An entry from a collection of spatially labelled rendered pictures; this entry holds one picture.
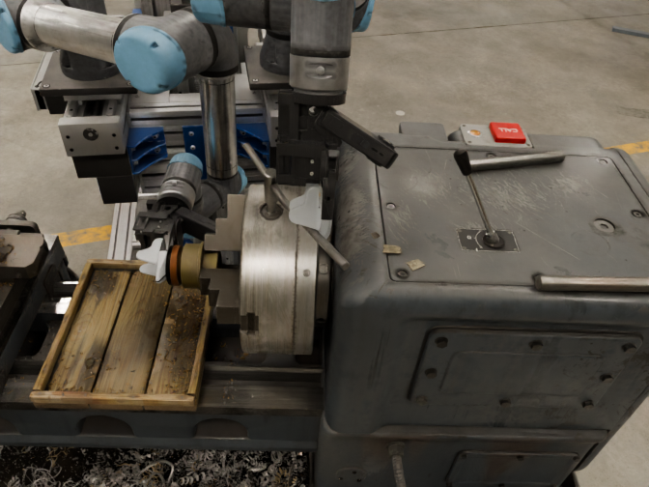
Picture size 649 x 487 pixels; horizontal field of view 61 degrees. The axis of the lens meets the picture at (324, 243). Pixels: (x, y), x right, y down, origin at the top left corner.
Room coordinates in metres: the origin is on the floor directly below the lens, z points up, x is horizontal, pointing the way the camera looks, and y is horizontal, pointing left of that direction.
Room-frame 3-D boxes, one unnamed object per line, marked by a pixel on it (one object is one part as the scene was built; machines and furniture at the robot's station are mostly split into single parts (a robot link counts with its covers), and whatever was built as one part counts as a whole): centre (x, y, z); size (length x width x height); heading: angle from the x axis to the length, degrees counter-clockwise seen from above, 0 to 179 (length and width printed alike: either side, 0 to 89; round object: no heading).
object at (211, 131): (1.08, 0.26, 1.19); 0.12 x 0.11 x 0.49; 61
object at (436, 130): (0.96, -0.18, 1.24); 0.09 x 0.08 x 0.03; 94
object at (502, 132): (0.98, -0.34, 1.26); 0.06 x 0.06 x 0.02; 4
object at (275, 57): (1.41, 0.14, 1.21); 0.15 x 0.15 x 0.10
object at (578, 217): (0.77, -0.31, 1.06); 0.59 x 0.48 x 0.39; 94
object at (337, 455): (0.77, -0.31, 0.43); 0.60 x 0.48 x 0.86; 94
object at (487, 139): (0.97, -0.32, 1.23); 0.13 x 0.08 x 0.05; 94
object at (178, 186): (0.90, 0.32, 1.08); 0.08 x 0.05 x 0.08; 93
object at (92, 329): (0.70, 0.38, 0.89); 0.36 x 0.30 x 0.04; 4
